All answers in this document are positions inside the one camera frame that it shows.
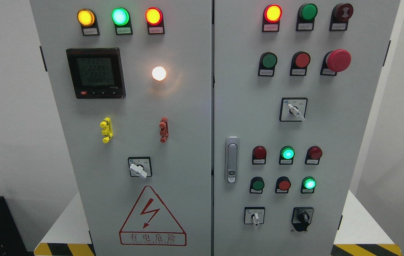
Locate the white rotary selector switch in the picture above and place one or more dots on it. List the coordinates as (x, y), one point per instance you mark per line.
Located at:
(293, 109)
(140, 166)
(254, 216)

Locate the silver cabinet door latch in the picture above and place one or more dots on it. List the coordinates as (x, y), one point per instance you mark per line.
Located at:
(231, 159)

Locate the red terminal clip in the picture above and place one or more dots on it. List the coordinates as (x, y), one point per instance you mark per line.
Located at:
(164, 129)

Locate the dark red indicator lamp left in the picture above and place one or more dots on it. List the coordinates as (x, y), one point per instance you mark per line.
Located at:
(259, 154)

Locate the dark red indicator lamp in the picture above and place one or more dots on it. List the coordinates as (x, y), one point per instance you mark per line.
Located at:
(313, 155)
(259, 154)

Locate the clear small light bulb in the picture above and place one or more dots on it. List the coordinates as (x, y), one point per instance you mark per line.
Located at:
(159, 73)

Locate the grey left cabinet door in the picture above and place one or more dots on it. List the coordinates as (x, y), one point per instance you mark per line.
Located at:
(182, 165)

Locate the grey cabinet door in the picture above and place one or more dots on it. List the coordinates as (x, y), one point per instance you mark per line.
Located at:
(247, 106)
(182, 165)

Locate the lit green indicator lamp middle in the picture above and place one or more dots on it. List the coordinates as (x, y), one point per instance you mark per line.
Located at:
(286, 155)

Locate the green push button second row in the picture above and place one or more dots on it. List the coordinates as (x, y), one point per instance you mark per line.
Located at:
(267, 63)

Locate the yellow terminal clip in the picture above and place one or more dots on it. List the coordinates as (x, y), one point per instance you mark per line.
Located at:
(106, 130)

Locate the red push button lower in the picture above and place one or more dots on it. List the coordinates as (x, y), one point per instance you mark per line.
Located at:
(283, 185)

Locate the grey right cabinet door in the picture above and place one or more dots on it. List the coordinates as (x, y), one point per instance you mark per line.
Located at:
(247, 106)

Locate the red electric hazard warning sticker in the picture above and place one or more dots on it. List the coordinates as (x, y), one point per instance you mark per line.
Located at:
(150, 223)

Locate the dark red indicator lamp right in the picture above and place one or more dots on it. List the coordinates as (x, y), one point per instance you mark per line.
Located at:
(313, 155)

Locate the black digital power meter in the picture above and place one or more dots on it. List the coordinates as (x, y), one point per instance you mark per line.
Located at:
(96, 73)

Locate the red push button second row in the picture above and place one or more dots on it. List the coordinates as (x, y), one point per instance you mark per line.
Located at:
(299, 63)

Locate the lit green push button lower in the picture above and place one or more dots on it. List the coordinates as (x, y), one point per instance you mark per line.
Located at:
(308, 185)

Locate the red indicator lamp top left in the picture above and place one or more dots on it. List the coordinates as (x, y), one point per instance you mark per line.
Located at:
(154, 19)

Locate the lit red indicator lamp right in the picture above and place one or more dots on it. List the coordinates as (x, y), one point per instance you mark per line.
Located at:
(271, 18)

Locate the green indicator lamp top left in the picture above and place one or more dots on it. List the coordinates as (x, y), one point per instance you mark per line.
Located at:
(122, 21)

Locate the red emergency stop mushroom button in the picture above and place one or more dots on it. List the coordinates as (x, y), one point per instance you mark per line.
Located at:
(335, 61)

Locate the green push button top right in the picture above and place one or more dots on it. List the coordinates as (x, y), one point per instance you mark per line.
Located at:
(306, 17)

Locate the yellow indicator lamp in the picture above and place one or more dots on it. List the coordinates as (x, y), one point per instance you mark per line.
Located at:
(88, 21)

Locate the dark red buzzer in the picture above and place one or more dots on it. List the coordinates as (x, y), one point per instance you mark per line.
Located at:
(341, 14)

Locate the white platform with hazard stripes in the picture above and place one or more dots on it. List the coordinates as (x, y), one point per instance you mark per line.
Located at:
(359, 234)

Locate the black rotary knob switch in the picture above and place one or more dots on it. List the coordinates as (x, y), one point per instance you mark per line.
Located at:
(301, 218)

